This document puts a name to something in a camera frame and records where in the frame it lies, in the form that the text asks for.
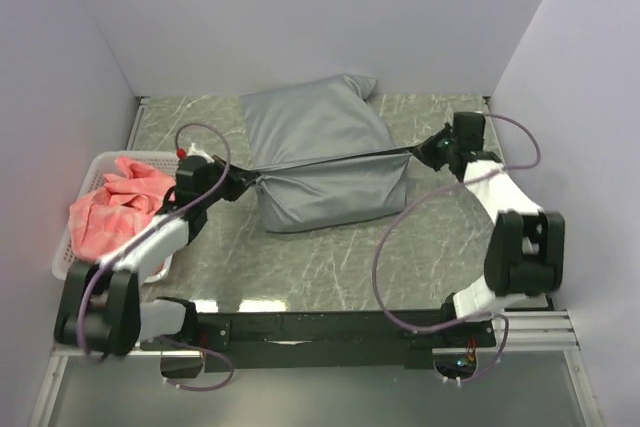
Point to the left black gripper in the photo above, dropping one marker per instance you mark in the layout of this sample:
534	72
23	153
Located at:
239	181

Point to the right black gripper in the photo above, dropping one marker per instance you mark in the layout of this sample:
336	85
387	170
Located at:
426	150

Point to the grey pillowcase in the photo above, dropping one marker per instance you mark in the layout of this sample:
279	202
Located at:
323	157

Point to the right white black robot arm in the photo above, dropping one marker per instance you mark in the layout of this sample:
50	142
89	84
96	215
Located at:
525	254

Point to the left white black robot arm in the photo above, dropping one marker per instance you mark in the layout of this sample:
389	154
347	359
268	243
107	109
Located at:
100	308

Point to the pink crumpled cloth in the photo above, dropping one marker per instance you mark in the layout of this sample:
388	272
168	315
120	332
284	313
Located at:
106	218

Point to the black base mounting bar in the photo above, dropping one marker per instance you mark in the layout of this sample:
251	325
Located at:
271	340

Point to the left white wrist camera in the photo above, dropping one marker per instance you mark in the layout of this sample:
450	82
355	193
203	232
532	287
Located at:
193	150

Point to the aluminium frame rail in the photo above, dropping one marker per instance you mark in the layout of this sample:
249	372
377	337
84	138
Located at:
529	331

